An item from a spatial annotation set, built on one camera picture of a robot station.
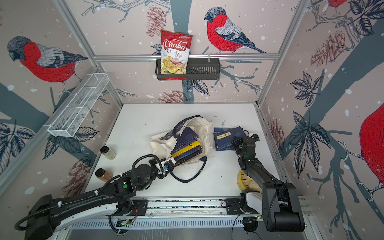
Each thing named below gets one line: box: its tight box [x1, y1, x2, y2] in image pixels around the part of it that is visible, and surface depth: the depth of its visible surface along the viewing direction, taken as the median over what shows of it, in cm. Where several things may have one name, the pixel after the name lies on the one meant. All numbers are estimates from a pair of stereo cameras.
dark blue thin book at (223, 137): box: [213, 126, 246, 151], surface depth 95 cm
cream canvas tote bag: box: [149, 115, 212, 158], surface depth 85 cm
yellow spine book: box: [171, 141, 201, 158], surface depth 90 cm
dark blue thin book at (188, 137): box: [171, 127, 199, 153], surface depth 93 cm
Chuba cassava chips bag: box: [160, 29, 193, 75], surface depth 86 cm
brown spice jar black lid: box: [95, 168, 113, 182], surface depth 79 cm
